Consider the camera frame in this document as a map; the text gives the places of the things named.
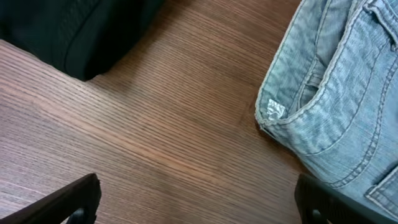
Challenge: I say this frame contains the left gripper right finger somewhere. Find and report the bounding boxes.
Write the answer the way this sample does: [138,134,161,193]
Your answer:
[294,174,397,224]

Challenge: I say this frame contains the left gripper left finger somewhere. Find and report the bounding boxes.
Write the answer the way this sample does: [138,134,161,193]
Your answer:
[1,173,101,224]

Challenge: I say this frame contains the light blue denim shorts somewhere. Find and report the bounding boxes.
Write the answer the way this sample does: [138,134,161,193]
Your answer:
[255,0,397,220]

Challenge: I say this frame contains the folded black garment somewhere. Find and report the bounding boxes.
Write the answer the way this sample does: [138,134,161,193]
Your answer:
[1,0,164,81]

